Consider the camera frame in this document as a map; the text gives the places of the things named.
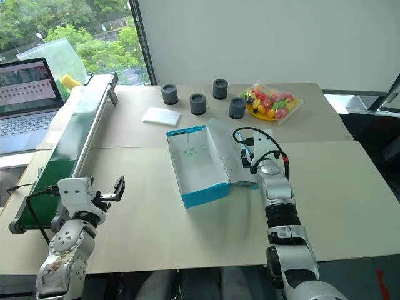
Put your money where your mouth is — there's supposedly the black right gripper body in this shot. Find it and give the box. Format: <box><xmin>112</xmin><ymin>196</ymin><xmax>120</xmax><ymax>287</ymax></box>
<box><xmin>239</xmin><ymin>148</ymin><xmax>256</xmax><ymax>172</ymax></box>

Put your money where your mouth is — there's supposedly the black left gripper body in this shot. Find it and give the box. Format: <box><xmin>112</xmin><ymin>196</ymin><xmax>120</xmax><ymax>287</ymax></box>
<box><xmin>92</xmin><ymin>190</ymin><xmax>119</xmax><ymax>216</ymax></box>

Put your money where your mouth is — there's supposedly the blue white box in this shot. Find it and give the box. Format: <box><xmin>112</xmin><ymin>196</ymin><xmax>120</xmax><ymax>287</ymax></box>
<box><xmin>166</xmin><ymin>117</ymin><xmax>261</xmax><ymax>209</ymax></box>

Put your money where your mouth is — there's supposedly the green conveyor belt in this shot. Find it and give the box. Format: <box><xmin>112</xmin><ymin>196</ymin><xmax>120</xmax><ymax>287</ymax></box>
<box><xmin>8</xmin><ymin>71</ymin><xmax>120</xmax><ymax>236</ymax></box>

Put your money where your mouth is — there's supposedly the dark grey cylinder block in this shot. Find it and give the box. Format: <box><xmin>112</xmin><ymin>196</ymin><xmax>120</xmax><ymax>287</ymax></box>
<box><xmin>212</xmin><ymin>79</ymin><xmax>229</xmax><ymax>101</ymax></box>
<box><xmin>228</xmin><ymin>97</ymin><xmax>247</xmax><ymax>120</ymax></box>
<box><xmin>189</xmin><ymin>93</ymin><xmax>207</xmax><ymax>116</ymax></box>
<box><xmin>161</xmin><ymin>83</ymin><xmax>179</xmax><ymax>106</ymax></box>

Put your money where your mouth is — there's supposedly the bag of toy fruits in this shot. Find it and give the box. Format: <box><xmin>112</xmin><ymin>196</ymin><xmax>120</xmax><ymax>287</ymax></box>
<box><xmin>239</xmin><ymin>81</ymin><xmax>305</xmax><ymax>125</ymax></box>

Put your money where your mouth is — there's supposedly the white foam pad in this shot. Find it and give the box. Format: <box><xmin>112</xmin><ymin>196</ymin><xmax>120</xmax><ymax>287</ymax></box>
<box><xmin>141</xmin><ymin>106</ymin><xmax>183</xmax><ymax>127</ymax></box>

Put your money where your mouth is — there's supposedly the yellow sponge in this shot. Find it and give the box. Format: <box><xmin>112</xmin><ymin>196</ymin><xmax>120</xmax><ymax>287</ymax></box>
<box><xmin>60</xmin><ymin>73</ymin><xmax>83</xmax><ymax>91</ymax></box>

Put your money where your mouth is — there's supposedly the silver laptop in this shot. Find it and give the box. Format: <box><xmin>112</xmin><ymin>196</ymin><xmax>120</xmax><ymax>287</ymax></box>
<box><xmin>0</xmin><ymin>57</ymin><xmax>66</xmax><ymax>154</ymax></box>

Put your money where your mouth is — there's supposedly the clear plastic bag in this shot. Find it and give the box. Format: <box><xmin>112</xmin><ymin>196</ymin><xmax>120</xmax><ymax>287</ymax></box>
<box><xmin>16</xmin><ymin>37</ymin><xmax>89</xmax><ymax>86</ymax></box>

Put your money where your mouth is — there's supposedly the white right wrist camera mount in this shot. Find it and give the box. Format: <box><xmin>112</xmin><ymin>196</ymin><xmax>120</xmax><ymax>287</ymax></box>
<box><xmin>249</xmin><ymin>129</ymin><xmax>275</xmax><ymax>166</ymax></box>

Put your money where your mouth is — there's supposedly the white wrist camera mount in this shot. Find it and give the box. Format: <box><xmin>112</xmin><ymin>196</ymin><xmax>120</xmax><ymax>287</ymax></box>
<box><xmin>57</xmin><ymin>176</ymin><xmax>95</xmax><ymax>214</ymax></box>
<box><xmin>249</xmin><ymin>129</ymin><xmax>275</xmax><ymax>166</ymax></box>

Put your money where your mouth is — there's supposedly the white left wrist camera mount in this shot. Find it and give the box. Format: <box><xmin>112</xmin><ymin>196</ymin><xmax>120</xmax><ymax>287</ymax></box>
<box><xmin>57</xmin><ymin>176</ymin><xmax>95</xmax><ymax>214</ymax></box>

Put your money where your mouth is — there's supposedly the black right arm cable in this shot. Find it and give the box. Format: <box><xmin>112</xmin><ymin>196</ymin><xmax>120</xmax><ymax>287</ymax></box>
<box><xmin>232</xmin><ymin>126</ymin><xmax>291</xmax><ymax>184</ymax></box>

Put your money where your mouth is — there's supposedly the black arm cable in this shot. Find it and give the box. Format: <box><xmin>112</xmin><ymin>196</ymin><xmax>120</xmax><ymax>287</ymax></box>
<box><xmin>232</xmin><ymin>126</ymin><xmax>291</xmax><ymax>184</ymax></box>
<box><xmin>26</xmin><ymin>186</ymin><xmax>61</xmax><ymax>245</ymax></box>

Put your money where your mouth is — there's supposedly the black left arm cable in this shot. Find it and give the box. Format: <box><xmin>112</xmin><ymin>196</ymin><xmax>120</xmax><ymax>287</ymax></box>
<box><xmin>26</xmin><ymin>186</ymin><xmax>61</xmax><ymax>245</ymax></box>

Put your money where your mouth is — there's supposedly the thin black cable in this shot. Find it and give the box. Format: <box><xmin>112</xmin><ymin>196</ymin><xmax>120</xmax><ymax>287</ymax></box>
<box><xmin>5</xmin><ymin>183</ymin><xmax>34</xmax><ymax>194</ymax></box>

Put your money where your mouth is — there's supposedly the dark window frame post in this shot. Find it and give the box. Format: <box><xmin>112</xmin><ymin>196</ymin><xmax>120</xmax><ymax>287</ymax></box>
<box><xmin>128</xmin><ymin>0</ymin><xmax>157</xmax><ymax>86</ymax></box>

